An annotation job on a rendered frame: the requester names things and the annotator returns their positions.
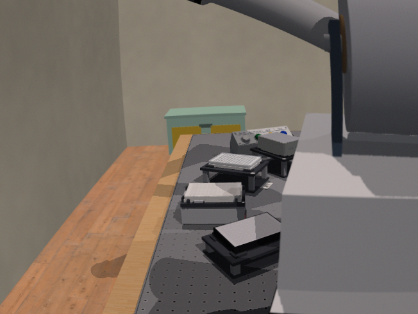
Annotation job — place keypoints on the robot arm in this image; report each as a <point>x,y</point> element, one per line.
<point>305,19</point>

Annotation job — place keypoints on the grey button panel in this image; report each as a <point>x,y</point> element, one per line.
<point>241,141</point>

